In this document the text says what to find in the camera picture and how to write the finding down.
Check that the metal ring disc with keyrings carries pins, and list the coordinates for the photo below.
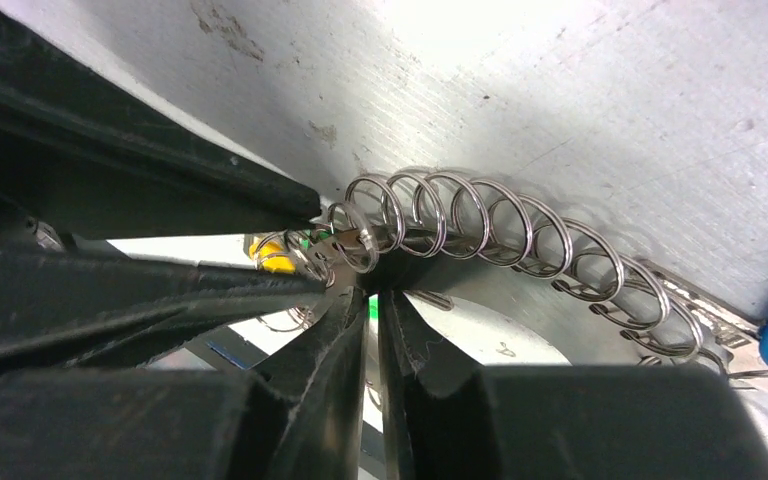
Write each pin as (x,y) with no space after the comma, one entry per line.
(480,225)

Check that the green key tag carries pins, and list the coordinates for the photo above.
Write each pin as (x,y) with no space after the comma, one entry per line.
(373,308)

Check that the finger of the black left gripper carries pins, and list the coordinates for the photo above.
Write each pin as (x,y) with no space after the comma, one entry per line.
(65,310)
(86,158)

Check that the yellow key tag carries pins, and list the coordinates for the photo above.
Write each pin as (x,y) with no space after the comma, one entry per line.
(270,252)

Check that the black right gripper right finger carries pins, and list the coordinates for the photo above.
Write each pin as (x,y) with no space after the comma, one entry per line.
(446,416)

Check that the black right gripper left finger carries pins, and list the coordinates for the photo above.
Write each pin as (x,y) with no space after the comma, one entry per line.
(295,415)

